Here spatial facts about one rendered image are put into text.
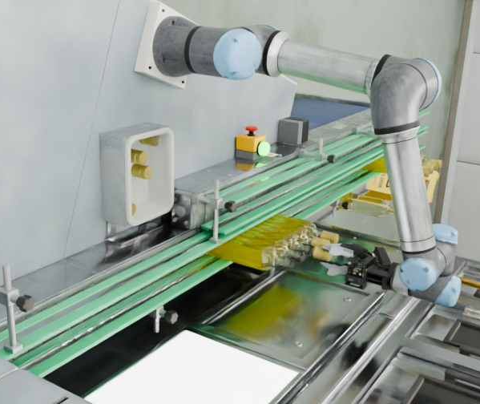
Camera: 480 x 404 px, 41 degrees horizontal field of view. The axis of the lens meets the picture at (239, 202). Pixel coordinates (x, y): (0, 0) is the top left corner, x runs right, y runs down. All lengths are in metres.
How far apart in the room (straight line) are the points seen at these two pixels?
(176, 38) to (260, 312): 0.72
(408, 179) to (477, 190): 6.29
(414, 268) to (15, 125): 0.89
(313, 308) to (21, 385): 1.05
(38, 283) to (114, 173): 0.32
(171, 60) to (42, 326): 0.71
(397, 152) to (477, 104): 6.13
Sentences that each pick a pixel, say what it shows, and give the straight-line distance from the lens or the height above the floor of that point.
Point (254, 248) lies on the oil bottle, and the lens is 1.69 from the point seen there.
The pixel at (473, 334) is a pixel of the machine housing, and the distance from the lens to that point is 1.83.
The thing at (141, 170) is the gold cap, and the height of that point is 0.80.
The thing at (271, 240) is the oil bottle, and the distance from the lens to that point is 1.74.
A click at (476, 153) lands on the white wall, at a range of 7.60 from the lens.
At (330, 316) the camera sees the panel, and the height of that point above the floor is 1.25.
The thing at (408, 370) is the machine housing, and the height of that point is 1.48.
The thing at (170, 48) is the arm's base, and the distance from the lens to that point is 1.60.
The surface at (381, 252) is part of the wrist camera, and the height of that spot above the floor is 1.32.
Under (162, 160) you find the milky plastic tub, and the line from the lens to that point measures 1.66.
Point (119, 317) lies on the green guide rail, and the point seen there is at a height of 0.93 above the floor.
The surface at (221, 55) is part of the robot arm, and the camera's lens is 1.53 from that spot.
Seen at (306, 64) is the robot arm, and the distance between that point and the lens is 1.59.
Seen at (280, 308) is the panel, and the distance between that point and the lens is 1.73.
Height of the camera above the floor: 1.83
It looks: 30 degrees down
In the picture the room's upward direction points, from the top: 104 degrees clockwise
